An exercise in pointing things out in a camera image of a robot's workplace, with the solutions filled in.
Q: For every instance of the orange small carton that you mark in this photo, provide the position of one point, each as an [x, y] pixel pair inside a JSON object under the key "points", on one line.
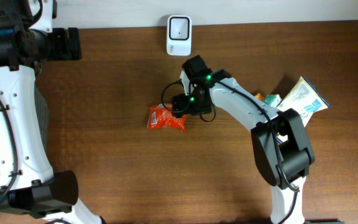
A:
{"points": [[260, 97]]}

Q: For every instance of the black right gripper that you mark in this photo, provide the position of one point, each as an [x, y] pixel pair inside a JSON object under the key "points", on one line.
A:
{"points": [[179, 102]]}

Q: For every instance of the green Kleenex tissue pack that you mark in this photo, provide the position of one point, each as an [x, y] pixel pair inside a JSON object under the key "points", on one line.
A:
{"points": [[273, 100]]}

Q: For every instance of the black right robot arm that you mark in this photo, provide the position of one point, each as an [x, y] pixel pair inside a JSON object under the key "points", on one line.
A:
{"points": [[282, 150]]}

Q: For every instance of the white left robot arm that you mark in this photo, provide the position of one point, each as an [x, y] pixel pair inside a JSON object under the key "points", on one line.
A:
{"points": [[28, 184]]}

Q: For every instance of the red snack bag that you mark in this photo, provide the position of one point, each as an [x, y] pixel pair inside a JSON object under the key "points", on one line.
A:
{"points": [[160, 117]]}

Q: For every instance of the cream white snack bag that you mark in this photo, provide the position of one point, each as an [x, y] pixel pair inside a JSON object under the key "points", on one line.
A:
{"points": [[305, 99]]}

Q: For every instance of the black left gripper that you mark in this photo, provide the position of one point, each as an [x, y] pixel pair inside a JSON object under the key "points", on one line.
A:
{"points": [[63, 51]]}

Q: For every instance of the white barcode scanner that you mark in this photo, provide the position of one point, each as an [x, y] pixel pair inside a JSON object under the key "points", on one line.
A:
{"points": [[179, 35]]}

